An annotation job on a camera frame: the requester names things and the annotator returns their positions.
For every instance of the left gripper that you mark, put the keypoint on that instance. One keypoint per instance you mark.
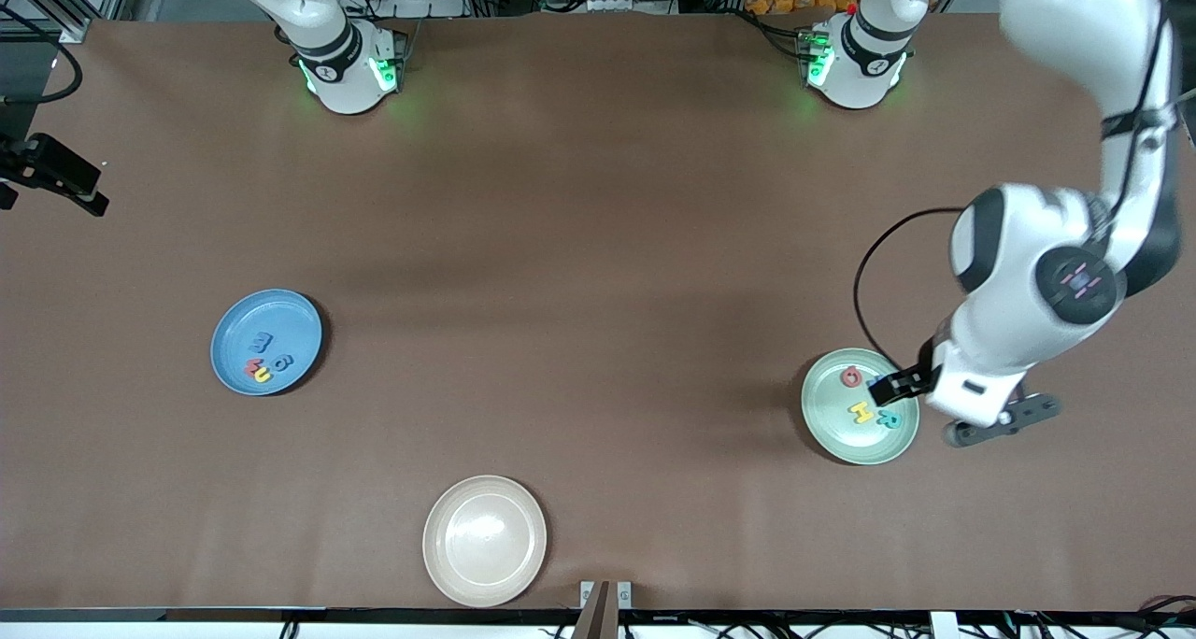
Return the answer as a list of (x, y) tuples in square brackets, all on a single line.
[(914, 378)]

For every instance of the teal foam letter R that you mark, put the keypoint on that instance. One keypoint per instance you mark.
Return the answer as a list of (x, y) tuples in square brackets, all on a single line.
[(888, 419)]

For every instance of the yellow foam letter H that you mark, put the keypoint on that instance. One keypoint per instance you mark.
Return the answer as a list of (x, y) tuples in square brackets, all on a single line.
[(861, 414)]

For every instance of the pink foam letter Q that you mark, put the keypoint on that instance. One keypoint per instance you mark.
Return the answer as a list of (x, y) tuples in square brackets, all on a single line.
[(846, 376)]

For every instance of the blue foam lowercase m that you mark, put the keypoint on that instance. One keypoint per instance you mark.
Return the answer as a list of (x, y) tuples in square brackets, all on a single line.
[(264, 343)]

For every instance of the blue foam lowercase g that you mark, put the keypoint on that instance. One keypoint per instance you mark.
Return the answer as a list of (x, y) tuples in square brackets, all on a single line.
[(277, 362)]

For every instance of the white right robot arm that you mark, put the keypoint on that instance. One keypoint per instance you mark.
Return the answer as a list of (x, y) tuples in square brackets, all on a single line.
[(341, 69)]

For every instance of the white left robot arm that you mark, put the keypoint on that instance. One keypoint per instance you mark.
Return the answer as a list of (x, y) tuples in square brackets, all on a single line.
[(1074, 22)]

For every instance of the pale green plate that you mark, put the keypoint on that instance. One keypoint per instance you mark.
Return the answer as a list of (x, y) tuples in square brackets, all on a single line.
[(836, 433)]

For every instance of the blue plate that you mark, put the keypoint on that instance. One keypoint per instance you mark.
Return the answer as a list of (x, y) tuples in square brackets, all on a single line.
[(280, 317)]

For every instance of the pale beige plate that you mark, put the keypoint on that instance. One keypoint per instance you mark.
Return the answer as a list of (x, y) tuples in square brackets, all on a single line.
[(484, 541)]

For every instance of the aluminium frame profile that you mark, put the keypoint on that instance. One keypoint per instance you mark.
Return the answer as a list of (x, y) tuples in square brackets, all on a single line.
[(75, 30)]

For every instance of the metal table edge bracket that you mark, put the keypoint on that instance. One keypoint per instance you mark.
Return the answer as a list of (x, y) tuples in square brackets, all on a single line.
[(603, 620)]

